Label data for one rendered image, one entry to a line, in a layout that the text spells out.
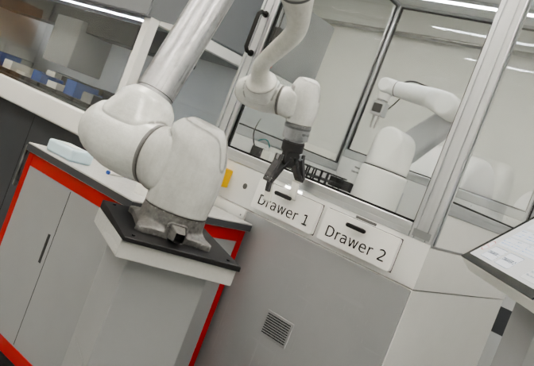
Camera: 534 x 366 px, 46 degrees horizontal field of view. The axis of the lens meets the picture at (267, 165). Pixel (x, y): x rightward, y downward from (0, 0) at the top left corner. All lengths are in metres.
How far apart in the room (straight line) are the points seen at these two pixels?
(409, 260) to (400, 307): 0.15
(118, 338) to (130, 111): 0.52
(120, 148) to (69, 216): 0.67
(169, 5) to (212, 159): 1.37
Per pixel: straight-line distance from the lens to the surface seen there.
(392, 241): 2.04
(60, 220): 2.19
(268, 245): 2.31
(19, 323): 2.31
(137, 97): 1.57
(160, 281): 1.47
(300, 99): 2.08
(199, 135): 1.45
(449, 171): 2.02
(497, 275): 1.55
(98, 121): 1.58
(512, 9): 2.12
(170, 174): 1.45
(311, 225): 2.19
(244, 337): 2.35
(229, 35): 2.98
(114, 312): 1.47
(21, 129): 3.28
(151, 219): 1.48
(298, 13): 1.80
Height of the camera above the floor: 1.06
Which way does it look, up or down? 2 degrees down
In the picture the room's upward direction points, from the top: 21 degrees clockwise
